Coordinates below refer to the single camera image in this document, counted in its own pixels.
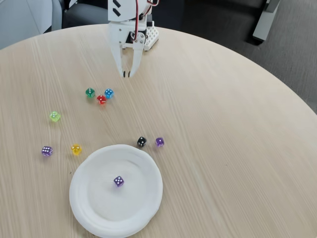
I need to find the yellow translucent die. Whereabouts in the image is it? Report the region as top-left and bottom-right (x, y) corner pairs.
(71, 143), (83, 156)

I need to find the white paper plate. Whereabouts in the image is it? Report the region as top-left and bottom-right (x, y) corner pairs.
(69, 144), (164, 238)

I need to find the dark grey chair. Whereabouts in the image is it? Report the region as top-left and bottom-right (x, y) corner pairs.
(61, 0), (109, 29)

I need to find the light grey cabinet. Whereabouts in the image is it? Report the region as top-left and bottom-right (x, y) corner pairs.
(0, 0), (62, 50)

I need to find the grey desk leg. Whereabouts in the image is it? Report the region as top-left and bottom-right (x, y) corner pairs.
(252, 0), (282, 46)

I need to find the red black servo cable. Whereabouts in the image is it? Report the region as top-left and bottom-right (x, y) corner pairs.
(133, 0), (140, 43)

